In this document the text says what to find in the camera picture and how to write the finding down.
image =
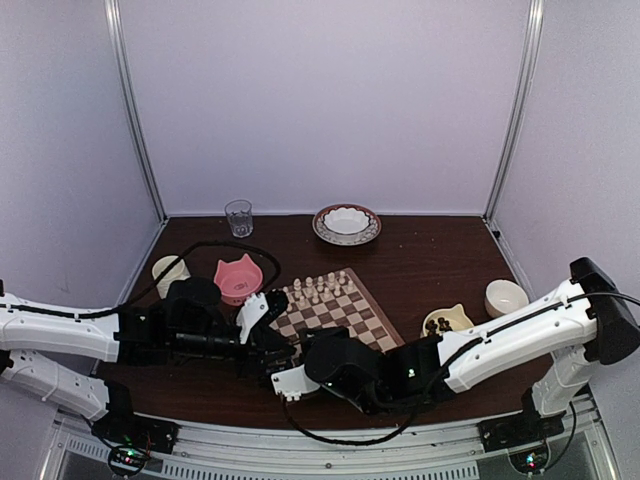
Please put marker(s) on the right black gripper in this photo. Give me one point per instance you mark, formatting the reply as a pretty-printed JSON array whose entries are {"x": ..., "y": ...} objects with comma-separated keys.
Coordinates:
[{"x": 337, "y": 332}]

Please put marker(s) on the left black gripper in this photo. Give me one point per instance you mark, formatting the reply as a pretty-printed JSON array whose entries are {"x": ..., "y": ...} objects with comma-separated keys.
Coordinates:
[{"x": 253, "y": 356}]

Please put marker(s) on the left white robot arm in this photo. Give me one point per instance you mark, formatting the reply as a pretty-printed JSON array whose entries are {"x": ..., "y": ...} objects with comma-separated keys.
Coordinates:
[{"x": 122, "y": 335}]

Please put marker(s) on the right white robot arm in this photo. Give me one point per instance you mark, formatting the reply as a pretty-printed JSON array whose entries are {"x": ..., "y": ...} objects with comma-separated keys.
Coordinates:
[{"x": 585, "y": 314}]

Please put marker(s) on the wooden chess board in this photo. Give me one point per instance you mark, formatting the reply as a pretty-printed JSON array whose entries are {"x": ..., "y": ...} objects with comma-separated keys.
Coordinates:
[{"x": 351, "y": 306}]

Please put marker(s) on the white chess piece tall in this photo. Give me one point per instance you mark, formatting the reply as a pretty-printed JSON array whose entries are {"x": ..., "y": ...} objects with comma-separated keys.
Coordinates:
[{"x": 298, "y": 289}]

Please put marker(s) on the cream ceramic mug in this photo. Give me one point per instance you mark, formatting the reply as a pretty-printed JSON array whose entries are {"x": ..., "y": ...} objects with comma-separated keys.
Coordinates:
[{"x": 166, "y": 270}]

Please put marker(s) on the pink cat-ear bowl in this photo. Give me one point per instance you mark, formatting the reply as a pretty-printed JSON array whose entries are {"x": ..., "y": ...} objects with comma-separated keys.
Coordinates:
[{"x": 238, "y": 279}]

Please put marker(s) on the cream cat-ear bowl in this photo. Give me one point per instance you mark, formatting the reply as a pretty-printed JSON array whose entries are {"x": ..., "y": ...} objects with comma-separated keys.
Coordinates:
[{"x": 440, "y": 321}]

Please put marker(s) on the clear drinking glass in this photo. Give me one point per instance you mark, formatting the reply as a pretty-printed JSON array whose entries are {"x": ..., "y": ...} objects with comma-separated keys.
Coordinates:
[{"x": 239, "y": 216}]

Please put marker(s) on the white scalloped bowl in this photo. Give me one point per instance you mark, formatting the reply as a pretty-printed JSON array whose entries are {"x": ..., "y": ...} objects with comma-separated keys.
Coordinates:
[{"x": 346, "y": 221}]

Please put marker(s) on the patterned ceramic plate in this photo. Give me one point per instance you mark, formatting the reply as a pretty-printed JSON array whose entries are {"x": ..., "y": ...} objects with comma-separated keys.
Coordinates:
[{"x": 361, "y": 238}]

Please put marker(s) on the small white cup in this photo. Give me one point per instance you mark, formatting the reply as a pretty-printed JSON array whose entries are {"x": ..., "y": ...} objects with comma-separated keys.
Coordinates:
[{"x": 503, "y": 297}]

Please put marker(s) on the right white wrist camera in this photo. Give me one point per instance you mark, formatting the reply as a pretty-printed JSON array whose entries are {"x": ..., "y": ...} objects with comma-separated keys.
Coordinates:
[{"x": 292, "y": 384}]

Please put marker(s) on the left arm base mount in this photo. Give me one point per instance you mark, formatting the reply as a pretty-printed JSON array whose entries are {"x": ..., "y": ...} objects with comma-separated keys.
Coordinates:
[{"x": 122, "y": 426}]

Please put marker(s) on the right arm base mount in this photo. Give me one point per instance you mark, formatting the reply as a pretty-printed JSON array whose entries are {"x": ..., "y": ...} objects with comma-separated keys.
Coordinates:
[{"x": 521, "y": 428}]

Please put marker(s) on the left aluminium frame post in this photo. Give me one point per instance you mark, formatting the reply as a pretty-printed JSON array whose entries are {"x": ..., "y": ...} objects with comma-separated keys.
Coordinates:
[{"x": 116, "y": 34}]

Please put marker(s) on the aluminium frame post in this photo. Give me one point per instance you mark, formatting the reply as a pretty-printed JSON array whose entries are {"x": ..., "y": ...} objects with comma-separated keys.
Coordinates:
[
  {"x": 116, "y": 34},
  {"x": 528, "y": 63}
]

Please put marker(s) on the right aluminium frame post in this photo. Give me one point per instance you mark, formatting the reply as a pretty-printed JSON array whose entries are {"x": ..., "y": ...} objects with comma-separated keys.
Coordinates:
[{"x": 528, "y": 63}]

